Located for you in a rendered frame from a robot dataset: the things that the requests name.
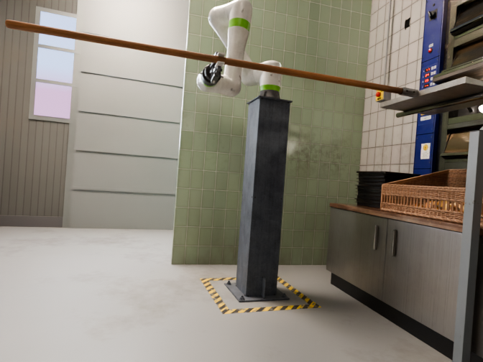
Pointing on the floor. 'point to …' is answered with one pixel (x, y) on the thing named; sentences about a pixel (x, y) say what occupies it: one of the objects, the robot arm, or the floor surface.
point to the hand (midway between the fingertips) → (220, 59)
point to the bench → (404, 271)
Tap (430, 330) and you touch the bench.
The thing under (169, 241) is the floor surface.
